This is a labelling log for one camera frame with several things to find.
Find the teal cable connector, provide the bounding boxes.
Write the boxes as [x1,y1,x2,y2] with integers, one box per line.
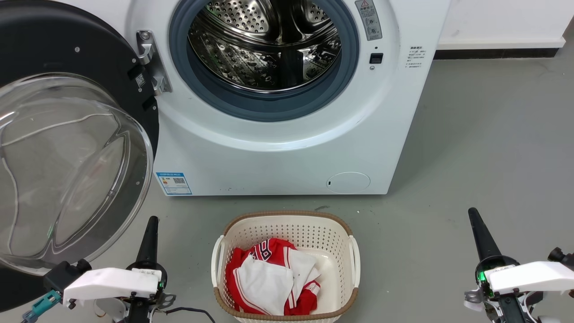
[22,289,61,323]

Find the blue energy label sticker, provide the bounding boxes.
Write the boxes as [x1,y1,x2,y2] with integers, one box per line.
[156,172,192,196]

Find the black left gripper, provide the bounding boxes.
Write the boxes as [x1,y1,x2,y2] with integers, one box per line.
[94,216,176,314]

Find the grey-white thin cable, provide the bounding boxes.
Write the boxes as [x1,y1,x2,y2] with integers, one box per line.
[0,157,21,254]

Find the white front-load washing machine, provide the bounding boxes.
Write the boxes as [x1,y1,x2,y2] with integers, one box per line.
[67,0,451,196]

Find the metal door hinge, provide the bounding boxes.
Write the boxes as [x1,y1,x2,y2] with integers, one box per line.
[136,30,173,96]

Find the grey warning sticker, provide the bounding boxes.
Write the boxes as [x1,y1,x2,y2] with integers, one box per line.
[355,0,383,41]

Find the small printed text sticker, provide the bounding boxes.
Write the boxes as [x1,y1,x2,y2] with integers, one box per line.
[406,45,426,74]

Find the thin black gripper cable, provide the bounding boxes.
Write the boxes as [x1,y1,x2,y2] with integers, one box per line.
[161,306,216,323]

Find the white brown-rimmed laundry basket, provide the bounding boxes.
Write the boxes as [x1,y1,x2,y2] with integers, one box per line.
[211,211,361,323]

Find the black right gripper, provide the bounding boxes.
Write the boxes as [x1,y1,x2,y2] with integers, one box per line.
[464,207,543,312]

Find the red and white jersey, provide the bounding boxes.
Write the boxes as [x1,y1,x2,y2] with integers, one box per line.
[225,238,323,316]

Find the black round glass washer door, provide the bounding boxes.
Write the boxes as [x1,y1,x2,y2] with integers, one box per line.
[0,0,160,312]

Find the round white filter cover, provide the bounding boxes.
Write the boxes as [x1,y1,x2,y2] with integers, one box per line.
[326,172,371,194]

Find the white power cable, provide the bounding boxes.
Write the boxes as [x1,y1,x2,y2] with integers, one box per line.
[0,112,113,148]

